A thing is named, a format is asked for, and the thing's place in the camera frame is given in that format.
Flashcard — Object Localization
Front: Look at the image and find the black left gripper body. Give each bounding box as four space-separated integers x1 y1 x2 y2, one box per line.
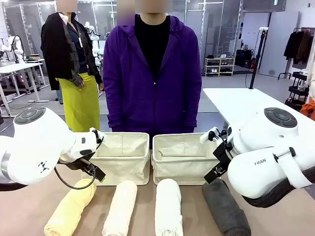
58 158 87 171

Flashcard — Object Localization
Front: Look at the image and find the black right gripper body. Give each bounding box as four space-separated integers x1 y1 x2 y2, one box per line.
212 142 238 171

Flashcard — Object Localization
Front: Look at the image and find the dark grey towel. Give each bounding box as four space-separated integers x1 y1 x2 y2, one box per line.
201 177 252 236

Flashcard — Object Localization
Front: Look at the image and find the yellow towel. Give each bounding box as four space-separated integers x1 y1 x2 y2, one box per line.
43 178 97 236

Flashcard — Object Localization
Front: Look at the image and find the person's right forearm purple sleeve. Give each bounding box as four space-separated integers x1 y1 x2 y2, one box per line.
102 83 125 132

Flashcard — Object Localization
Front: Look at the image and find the person's left forearm purple sleeve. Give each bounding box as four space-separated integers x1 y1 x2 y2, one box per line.
183 83 203 132

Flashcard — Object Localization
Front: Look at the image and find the cream fabric basket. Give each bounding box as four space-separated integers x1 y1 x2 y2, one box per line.
151 132 223 186
89 132 151 186

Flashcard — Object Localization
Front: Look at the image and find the rolled peach towel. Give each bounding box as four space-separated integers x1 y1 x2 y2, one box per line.
101 179 138 236

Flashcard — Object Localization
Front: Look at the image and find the rolled white towel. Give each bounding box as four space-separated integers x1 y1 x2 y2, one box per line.
155 178 184 236

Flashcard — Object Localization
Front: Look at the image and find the large white table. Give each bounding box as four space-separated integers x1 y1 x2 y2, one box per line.
202 88 315 142

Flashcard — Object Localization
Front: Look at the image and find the white shoe rack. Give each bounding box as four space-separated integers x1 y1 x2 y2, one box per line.
204 57 236 77

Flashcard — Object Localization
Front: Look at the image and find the person in yellow apron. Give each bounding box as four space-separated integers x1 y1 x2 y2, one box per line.
40 0 104 133

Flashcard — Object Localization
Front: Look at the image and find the seated person with orange top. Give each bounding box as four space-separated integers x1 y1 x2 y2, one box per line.
299 96 315 120

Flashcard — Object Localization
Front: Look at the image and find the black utility cart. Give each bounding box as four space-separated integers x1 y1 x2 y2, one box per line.
284 71 311 112

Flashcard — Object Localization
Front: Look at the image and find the person in purple hoodie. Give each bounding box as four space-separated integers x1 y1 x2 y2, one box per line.
102 0 203 150

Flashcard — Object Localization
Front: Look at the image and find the white background desk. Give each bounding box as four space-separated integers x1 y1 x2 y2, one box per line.
0 61 50 117

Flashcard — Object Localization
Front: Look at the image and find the rack of dark coats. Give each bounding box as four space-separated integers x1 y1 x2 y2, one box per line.
283 27 315 65

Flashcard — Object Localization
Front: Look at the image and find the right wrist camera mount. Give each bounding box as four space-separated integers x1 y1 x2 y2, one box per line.
200 126 227 144

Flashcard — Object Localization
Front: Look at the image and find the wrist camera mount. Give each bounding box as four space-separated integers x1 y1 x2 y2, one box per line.
89 127 105 148
200 126 227 144

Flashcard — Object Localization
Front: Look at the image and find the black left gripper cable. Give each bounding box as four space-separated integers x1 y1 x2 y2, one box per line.
53 164 97 190

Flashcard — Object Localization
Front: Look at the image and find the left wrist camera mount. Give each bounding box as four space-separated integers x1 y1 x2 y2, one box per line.
89 127 105 148

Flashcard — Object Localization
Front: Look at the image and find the dark right arm cable sleeve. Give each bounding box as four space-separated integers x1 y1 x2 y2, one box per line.
242 166 315 209

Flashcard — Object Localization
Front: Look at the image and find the black camera pole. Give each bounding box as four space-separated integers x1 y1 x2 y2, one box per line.
249 28 268 90

